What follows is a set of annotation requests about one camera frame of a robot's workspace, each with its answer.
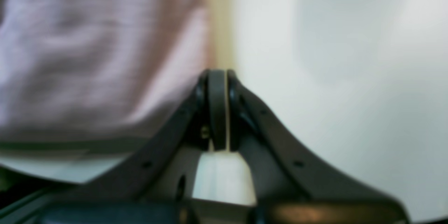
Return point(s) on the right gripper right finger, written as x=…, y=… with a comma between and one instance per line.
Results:
x=292, y=184

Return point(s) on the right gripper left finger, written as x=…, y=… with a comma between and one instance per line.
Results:
x=152, y=186

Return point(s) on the mauve t-shirt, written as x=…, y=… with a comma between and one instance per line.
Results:
x=79, y=72

